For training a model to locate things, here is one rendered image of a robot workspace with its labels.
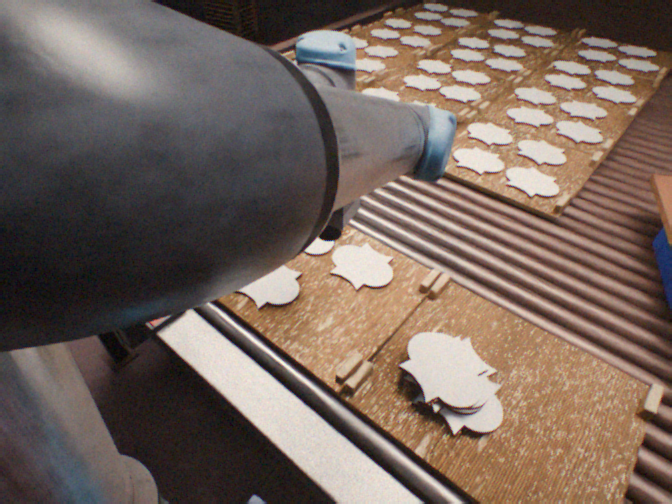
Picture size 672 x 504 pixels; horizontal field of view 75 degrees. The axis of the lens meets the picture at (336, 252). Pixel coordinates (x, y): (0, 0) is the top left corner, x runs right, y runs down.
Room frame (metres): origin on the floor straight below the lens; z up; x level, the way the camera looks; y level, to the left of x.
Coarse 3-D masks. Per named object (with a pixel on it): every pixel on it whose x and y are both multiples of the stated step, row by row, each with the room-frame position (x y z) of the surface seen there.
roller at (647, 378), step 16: (352, 224) 0.83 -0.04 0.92; (384, 240) 0.77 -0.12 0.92; (416, 256) 0.71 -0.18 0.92; (448, 272) 0.66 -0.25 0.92; (464, 288) 0.62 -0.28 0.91; (480, 288) 0.61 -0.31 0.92; (496, 304) 0.58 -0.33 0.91; (512, 304) 0.57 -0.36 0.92; (528, 320) 0.53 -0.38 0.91; (544, 320) 0.53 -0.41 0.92; (560, 336) 0.49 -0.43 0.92; (576, 336) 0.49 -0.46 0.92; (592, 352) 0.46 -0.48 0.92; (608, 352) 0.46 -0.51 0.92; (624, 368) 0.42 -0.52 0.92; (640, 368) 0.42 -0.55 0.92; (656, 384) 0.39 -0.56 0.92
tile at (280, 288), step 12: (276, 276) 0.62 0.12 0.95; (288, 276) 0.62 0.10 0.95; (300, 276) 0.63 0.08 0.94; (252, 288) 0.59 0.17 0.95; (264, 288) 0.59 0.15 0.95; (276, 288) 0.59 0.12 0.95; (288, 288) 0.59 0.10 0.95; (252, 300) 0.57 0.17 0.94; (264, 300) 0.56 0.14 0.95; (276, 300) 0.56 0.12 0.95; (288, 300) 0.56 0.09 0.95
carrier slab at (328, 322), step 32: (320, 256) 0.69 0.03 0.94; (320, 288) 0.60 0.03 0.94; (352, 288) 0.60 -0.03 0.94; (384, 288) 0.60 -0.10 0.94; (416, 288) 0.60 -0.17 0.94; (256, 320) 0.52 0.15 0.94; (288, 320) 0.52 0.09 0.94; (320, 320) 0.52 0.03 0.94; (352, 320) 0.52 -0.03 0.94; (384, 320) 0.52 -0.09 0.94; (288, 352) 0.45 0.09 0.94; (320, 352) 0.45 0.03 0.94; (352, 352) 0.45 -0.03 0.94
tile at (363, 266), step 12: (336, 252) 0.70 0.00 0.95; (348, 252) 0.70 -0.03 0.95; (360, 252) 0.70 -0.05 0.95; (372, 252) 0.70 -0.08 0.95; (336, 264) 0.66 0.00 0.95; (348, 264) 0.66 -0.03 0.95; (360, 264) 0.66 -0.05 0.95; (372, 264) 0.66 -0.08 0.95; (384, 264) 0.66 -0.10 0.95; (336, 276) 0.63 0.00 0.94; (348, 276) 0.62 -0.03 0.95; (360, 276) 0.62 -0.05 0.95; (372, 276) 0.62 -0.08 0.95; (384, 276) 0.62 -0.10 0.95; (360, 288) 0.60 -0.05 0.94; (372, 288) 0.60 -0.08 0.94
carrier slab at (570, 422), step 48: (480, 336) 0.48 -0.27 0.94; (528, 336) 0.48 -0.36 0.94; (384, 384) 0.38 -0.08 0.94; (528, 384) 0.38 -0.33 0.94; (576, 384) 0.38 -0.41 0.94; (624, 384) 0.38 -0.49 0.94; (384, 432) 0.30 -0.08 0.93; (432, 432) 0.30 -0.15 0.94; (528, 432) 0.30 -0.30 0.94; (576, 432) 0.30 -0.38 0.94; (624, 432) 0.30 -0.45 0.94; (480, 480) 0.23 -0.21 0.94; (528, 480) 0.23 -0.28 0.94; (576, 480) 0.23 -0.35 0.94; (624, 480) 0.23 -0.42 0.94
